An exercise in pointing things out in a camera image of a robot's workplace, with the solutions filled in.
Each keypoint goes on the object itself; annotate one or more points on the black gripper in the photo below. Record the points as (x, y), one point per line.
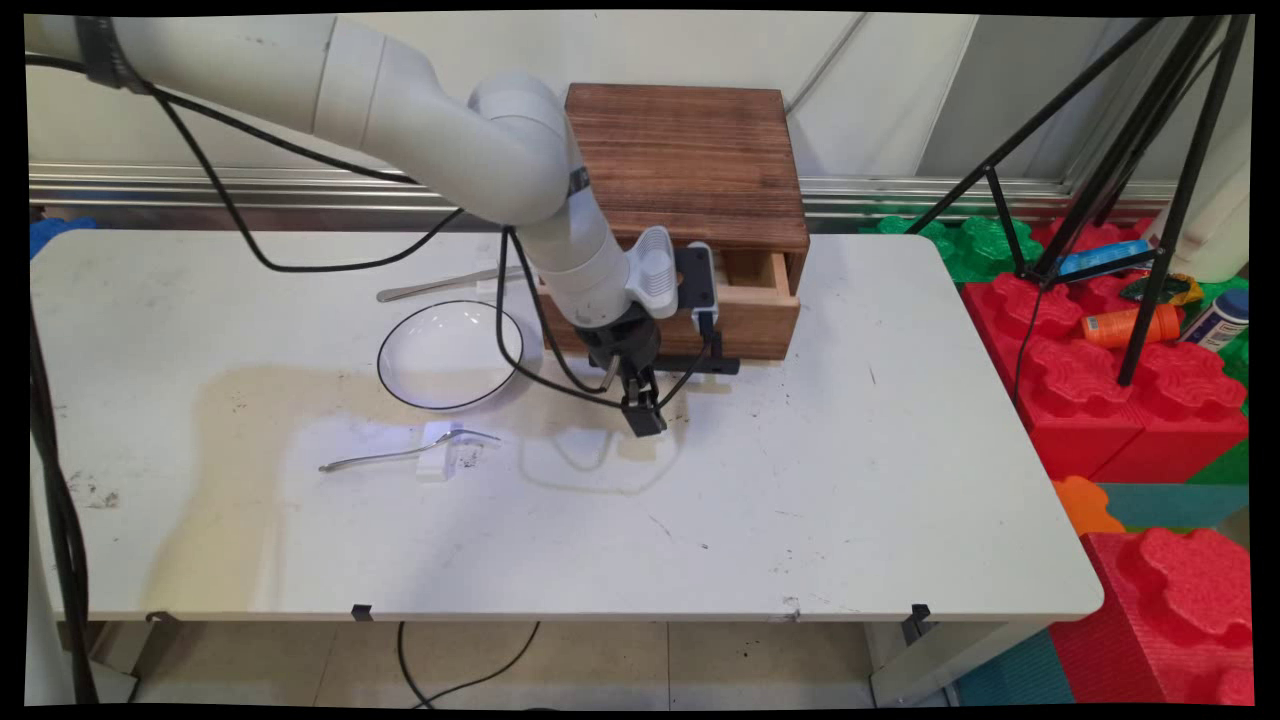
(625, 345)

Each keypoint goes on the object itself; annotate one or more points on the light wooden drawer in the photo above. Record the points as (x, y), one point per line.
(760, 315)

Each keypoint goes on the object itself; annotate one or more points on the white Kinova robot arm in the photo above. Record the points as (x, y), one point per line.
(400, 100)

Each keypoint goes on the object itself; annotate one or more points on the white plate black rim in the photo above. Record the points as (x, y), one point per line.
(450, 355)

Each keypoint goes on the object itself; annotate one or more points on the white knife rest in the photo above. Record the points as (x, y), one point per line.
(488, 282)

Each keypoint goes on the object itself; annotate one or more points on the white fork rest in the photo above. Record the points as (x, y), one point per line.
(440, 462)

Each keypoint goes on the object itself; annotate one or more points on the metal spoon on rest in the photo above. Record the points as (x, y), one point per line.
(430, 287)

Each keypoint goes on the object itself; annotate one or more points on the brown wooden drawer cabinet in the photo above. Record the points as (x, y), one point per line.
(690, 160)

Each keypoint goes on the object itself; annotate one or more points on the metal fork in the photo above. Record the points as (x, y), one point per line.
(390, 456)

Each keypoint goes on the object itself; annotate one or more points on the green foam block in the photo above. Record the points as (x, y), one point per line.
(965, 250)

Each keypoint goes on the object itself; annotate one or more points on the white table leg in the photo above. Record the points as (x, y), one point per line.
(930, 665)
(115, 660)

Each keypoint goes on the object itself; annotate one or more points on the large red foam block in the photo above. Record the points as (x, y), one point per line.
(1080, 390)

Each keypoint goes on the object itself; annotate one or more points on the orange foam block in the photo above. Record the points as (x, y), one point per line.
(1085, 505)

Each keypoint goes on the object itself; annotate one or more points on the blue foam mat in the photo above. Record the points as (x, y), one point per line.
(1015, 675)

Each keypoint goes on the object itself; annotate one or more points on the orange bottle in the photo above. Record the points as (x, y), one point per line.
(1110, 327)

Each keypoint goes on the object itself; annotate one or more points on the blue packet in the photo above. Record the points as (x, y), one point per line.
(1100, 258)

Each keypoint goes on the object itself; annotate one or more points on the teal foam mat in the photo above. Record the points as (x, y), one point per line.
(1180, 505)

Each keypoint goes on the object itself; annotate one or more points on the black tripod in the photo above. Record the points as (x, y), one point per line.
(1165, 230)

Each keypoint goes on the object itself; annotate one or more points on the green yellow wrapper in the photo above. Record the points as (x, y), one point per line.
(1185, 290)

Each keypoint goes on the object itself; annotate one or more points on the white bottle blue cap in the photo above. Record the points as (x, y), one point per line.
(1220, 320)

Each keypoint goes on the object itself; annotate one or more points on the white container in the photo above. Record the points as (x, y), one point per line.
(1215, 220)

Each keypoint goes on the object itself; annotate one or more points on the blue object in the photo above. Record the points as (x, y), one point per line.
(55, 232)

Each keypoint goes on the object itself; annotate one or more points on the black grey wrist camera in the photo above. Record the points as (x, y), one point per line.
(697, 285)

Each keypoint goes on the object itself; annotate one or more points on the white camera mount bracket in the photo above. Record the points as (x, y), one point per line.
(655, 270)

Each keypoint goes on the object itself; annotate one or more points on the aluminium wall rail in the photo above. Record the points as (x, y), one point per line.
(900, 190)

